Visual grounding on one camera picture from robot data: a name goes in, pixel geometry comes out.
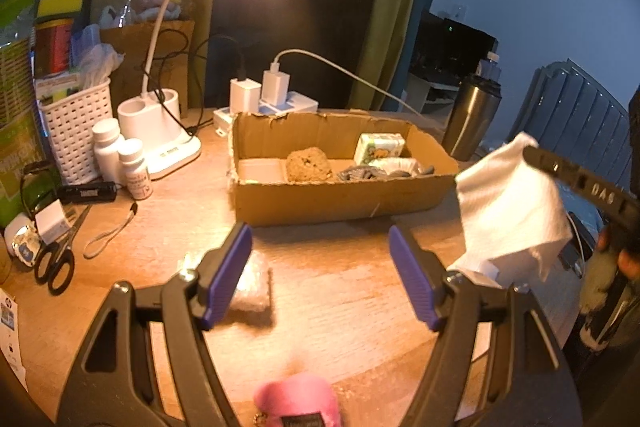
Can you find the small white pill bottle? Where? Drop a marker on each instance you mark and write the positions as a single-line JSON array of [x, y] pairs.
[[134, 174]]

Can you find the brown paper bag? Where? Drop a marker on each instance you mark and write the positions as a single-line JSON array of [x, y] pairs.
[[150, 72]]

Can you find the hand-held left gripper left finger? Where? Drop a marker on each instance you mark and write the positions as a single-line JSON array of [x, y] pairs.
[[227, 274]]

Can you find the clear bag of white pads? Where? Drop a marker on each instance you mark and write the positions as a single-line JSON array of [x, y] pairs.
[[400, 163]]

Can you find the dark grey cloth pad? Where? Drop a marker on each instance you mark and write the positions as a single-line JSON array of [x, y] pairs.
[[427, 170]]

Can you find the purple plush toy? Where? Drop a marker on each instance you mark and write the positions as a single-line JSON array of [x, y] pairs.
[[160, 4]]

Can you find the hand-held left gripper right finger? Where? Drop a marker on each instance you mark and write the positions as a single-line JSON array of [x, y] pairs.
[[412, 277]]

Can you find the black scissors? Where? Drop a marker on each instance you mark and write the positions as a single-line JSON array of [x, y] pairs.
[[60, 267]]

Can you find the pink plush toy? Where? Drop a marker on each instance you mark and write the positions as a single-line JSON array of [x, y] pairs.
[[300, 397]]

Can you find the small white box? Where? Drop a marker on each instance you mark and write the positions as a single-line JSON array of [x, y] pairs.
[[50, 219]]

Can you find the brown cardboard box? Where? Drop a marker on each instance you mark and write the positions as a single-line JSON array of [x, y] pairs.
[[325, 204]]

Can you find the black monitor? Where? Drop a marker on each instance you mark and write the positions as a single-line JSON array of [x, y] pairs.
[[460, 47]]

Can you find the white wipes packet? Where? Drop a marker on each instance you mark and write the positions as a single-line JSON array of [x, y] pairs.
[[10, 327]]

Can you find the person's right hand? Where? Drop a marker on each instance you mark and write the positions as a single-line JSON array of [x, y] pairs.
[[629, 261]]

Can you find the jar with yellow lid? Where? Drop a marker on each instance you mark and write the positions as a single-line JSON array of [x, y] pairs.
[[55, 42]]

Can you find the large white pill bottle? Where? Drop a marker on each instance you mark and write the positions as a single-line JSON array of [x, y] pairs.
[[107, 152]]

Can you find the black glasses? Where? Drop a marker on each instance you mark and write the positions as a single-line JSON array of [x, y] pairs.
[[37, 164]]

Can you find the green yellow tissue pack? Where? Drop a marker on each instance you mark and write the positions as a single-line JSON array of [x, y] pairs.
[[380, 147]]

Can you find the white woven basket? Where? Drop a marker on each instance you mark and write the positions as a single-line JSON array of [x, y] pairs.
[[75, 132]]

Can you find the clear pack of cotton pads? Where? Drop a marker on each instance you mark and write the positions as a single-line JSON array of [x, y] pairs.
[[255, 287]]

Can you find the white plastic bag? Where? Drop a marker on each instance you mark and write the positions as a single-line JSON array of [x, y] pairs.
[[97, 57]]

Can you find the white round case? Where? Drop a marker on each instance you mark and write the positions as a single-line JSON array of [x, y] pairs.
[[20, 247]]

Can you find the steel tumbler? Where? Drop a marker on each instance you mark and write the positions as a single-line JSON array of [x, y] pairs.
[[470, 122]]

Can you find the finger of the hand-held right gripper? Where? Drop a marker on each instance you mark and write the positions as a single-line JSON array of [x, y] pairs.
[[557, 168]]

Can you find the white paper towel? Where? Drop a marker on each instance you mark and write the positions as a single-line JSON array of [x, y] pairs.
[[510, 212]]

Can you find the white wall socket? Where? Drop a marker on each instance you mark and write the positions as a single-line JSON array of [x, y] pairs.
[[458, 12]]

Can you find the grey padded headboard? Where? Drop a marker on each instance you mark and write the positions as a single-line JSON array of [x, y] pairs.
[[575, 107]]

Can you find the clear plastic bottle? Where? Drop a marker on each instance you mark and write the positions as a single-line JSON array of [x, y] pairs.
[[490, 67]]

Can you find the brown round sponge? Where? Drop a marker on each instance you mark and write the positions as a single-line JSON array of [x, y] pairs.
[[307, 167]]

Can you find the grey knit glove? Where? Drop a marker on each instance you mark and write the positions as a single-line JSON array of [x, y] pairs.
[[357, 173], [400, 175]]

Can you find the white power strip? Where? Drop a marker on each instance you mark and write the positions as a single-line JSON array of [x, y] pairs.
[[300, 102]]

